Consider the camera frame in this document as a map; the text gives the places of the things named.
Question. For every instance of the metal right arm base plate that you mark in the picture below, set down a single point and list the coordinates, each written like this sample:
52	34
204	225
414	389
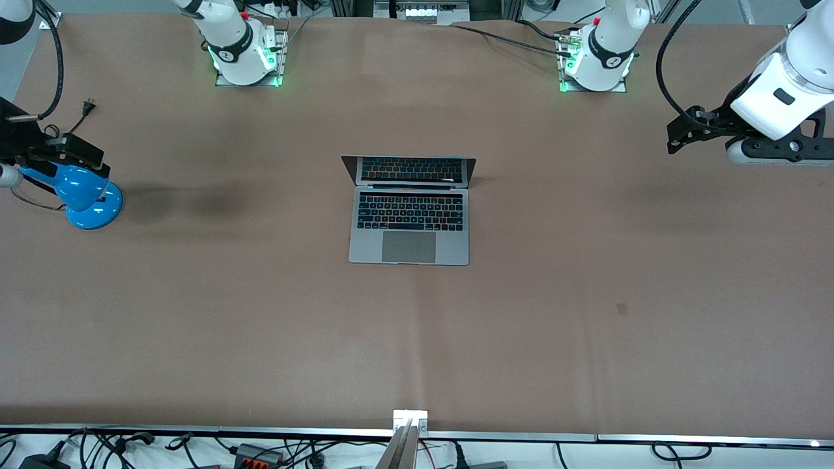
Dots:
283	58

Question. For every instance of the blue desk lamp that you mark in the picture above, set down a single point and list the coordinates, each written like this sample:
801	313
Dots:
91	208

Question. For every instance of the silver corner frame bracket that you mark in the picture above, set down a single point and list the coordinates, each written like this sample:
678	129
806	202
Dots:
52	23

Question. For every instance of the metal table edge rail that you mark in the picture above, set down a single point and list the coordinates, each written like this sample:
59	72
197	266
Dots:
651	438

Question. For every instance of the white power strip grey frame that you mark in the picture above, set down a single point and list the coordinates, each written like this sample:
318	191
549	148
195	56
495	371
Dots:
420	12

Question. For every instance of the silver mast bracket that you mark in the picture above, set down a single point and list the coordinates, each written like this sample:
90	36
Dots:
420	417

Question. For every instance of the black power adapter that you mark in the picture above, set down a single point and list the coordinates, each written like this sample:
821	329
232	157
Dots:
42	462

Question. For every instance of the silver grey laptop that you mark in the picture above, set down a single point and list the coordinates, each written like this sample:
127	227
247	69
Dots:
408	247

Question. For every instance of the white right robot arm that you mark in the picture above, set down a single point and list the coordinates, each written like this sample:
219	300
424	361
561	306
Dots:
231	39

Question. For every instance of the aluminium camera mast profile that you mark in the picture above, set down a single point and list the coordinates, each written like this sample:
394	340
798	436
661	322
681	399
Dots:
399	453

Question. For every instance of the black frame post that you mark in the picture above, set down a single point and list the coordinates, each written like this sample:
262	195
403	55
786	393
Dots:
495	8
352	6

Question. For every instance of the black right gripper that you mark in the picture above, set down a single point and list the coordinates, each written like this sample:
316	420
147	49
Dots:
14	140

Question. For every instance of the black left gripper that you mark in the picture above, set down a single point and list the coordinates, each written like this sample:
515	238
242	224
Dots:
718	119

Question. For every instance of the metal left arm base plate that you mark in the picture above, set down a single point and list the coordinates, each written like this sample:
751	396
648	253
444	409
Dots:
622	88

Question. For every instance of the black box orange connectors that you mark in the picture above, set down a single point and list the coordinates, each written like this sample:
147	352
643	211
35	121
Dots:
257	454

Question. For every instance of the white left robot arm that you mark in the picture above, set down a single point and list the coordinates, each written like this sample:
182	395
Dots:
609	39

